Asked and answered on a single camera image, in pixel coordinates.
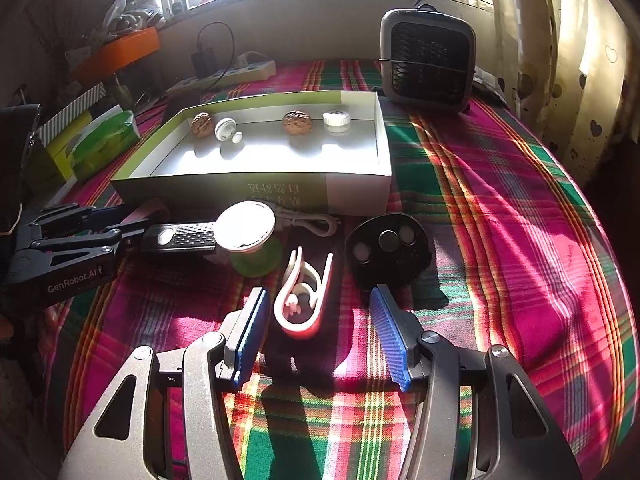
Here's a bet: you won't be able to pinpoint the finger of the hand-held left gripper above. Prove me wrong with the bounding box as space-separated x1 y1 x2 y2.
27 202 151 238
10 227 151 268

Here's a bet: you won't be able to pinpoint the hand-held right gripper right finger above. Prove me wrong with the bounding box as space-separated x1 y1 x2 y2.
369 284 583 480

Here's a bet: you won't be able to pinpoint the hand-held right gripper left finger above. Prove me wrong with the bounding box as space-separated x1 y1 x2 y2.
57 286 271 480

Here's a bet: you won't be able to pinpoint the pink and white clip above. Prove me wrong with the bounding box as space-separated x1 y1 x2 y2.
272 246 335 341

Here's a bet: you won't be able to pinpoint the pink plastic stick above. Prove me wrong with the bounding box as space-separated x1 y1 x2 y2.
127 199 170 226

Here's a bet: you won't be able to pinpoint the black remote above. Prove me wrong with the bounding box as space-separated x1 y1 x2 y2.
140 221 218 253

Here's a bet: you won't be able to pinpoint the green cardboard box tray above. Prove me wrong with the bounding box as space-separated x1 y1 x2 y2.
109 91 393 213

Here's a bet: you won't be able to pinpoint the white knob piece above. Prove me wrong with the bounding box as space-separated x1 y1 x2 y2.
214 117 244 145

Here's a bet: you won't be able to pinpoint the yellow-green box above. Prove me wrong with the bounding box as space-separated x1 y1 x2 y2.
37 105 123 183

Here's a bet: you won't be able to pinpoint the black round device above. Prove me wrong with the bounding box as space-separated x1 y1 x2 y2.
344 212 432 291

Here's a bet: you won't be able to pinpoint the green tissue pack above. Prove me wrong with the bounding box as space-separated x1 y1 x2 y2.
70 111 142 181

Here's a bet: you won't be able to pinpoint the green spool with white lid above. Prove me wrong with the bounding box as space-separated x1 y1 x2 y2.
215 201 283 277

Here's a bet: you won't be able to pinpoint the striped box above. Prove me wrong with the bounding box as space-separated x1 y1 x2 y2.
37 82 108 148

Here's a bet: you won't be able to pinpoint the orange tray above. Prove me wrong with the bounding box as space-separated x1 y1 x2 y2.
70 27 161 83

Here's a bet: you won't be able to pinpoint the black charger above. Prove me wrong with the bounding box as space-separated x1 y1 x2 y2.
192 47 217 78

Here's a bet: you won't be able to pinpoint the plastic bags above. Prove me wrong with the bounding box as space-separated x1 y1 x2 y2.
102 0 168 36

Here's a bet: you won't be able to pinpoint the white power strip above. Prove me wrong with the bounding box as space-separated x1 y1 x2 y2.
165 60 277 98

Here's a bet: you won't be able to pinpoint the grey desk fan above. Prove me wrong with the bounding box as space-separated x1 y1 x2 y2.
379 6 477 113

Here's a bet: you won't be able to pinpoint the heart print curtain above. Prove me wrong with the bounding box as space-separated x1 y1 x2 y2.
487 0 631 191

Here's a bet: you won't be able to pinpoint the white cable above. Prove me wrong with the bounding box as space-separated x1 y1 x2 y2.
260 200 341 238

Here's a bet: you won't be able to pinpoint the black charger cable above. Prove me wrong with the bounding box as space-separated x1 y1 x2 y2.
197 22 237 78

